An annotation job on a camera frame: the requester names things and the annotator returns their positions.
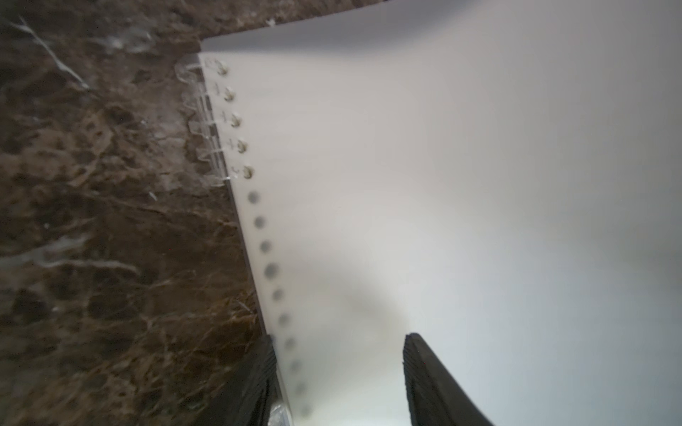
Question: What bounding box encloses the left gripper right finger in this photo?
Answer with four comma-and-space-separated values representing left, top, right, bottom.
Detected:
402, 333, 492, 426

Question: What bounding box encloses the large lined spiral notebook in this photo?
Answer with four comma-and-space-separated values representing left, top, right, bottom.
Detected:
176, 1, 681, 425

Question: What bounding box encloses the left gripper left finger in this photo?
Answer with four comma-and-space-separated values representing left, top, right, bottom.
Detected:
194, 335, 277, 426

